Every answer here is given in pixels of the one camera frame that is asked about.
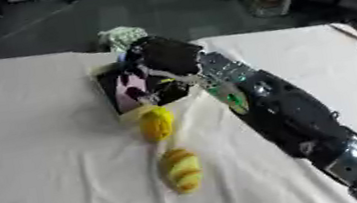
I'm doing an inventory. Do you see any yellow brown striped soft toy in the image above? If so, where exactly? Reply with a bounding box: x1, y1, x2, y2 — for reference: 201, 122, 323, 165
156, 144, 208, 198

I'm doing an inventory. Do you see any green white crumpled toy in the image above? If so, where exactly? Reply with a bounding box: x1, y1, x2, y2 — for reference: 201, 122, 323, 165
95, 22, 153, 57

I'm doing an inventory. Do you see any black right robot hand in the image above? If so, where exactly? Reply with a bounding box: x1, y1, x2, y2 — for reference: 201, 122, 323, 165
113, 28, 213, 110

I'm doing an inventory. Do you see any yellow round soft toy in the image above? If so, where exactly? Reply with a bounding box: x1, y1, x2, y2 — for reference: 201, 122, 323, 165
135, 103, 179, 145

